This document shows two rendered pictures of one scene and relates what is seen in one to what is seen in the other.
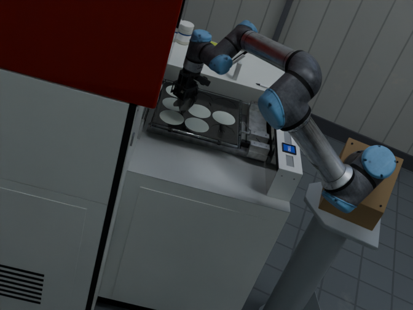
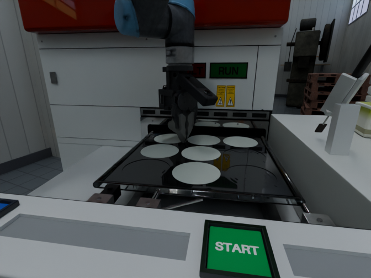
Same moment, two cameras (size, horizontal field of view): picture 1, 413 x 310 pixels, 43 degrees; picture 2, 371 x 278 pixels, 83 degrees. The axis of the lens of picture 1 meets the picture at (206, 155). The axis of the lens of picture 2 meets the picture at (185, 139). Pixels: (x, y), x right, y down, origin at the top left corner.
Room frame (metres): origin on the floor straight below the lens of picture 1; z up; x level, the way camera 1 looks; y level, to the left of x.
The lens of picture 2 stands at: (1.98, -0.41, 1.10)
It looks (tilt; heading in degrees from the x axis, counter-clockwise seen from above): 18 degrees down; 106
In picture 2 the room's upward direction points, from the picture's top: straight up
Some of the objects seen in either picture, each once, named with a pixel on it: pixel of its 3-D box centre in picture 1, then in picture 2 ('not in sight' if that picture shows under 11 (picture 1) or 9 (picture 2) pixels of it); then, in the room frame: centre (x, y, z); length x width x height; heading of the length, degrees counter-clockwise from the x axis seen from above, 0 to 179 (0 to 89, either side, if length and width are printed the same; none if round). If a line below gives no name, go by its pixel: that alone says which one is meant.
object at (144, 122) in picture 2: (149, 100); (201, 132); (1.84, 0.30, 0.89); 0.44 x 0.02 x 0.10; 7
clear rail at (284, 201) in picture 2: (239, 123); (191, 192); (1.90, -0.09, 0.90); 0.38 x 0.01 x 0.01; 7
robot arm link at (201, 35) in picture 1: (199, 46); (178, 23); (1.80, 0.16, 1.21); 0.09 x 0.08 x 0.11; 52
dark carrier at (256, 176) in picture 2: (198, 111); (200, 153); (1.88, 0.09, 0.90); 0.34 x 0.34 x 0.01; 7
